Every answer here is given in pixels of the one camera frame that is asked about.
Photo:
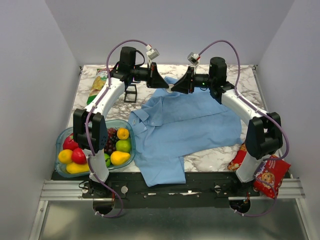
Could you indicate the red cookie bag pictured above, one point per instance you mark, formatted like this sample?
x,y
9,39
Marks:
x,y
269,176

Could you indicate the green apple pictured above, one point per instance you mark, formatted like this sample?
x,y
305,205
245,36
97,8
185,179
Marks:
x,y
123,146

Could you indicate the yellow lemon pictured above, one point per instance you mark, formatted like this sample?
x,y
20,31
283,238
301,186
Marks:
x,y
65,156

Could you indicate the red dragon fruit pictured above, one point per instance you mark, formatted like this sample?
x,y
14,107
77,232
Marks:
x,y
69,143

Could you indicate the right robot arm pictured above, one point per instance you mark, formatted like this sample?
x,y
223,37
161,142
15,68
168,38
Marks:
x,y
263,136

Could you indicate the aluminium rail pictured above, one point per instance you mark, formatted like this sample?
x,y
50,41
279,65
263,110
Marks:
x,y
64,190

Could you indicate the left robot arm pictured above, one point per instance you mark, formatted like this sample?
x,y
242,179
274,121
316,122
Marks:
x,y
89,124

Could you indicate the yellow pear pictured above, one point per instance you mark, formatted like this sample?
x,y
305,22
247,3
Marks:
x,y
118,158

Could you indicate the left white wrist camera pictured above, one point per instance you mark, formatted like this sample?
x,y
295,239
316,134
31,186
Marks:
x,y
151,54

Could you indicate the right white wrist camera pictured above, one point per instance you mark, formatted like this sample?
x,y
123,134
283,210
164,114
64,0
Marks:
x,y
194,59

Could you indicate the red apple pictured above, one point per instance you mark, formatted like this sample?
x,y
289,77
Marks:
x,y
78,156

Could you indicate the teal plastic fruit bowl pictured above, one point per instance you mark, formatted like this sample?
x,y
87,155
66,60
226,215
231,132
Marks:
x,y
116,123

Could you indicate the blue short-sleeved shirt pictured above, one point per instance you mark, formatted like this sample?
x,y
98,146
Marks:
x,y
171,125

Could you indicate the yellow mango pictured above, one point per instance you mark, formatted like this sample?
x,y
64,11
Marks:
x,y
74,168

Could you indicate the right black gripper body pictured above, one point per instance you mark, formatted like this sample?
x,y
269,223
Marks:
x,y
190,75

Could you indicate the green chips bag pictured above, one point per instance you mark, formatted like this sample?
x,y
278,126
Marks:
x,y
101,78

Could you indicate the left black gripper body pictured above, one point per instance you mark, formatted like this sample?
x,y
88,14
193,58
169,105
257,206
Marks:
x,y
151,74

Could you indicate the small orange fruit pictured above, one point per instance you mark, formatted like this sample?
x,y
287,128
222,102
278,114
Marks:
x,y
123,133

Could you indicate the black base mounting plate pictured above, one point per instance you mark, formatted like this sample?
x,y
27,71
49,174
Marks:
x,y
201,189

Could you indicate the black rectangular frame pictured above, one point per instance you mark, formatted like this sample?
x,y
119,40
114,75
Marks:
x,y
130,94

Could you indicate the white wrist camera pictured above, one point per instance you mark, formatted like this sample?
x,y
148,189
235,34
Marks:
x,y
151,54
194,59

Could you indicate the dark purple grape bunch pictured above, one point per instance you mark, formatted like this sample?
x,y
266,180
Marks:
x,y
110,146

